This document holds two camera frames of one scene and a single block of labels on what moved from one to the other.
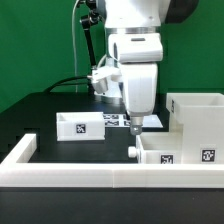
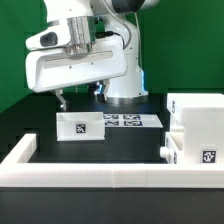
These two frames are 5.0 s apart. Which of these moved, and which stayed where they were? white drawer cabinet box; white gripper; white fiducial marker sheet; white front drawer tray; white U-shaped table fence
Moved: white front drawer tray; white gripper
Stayed: white U-shaped table fence; white drawer cabinet box; white fiducial marker sheet
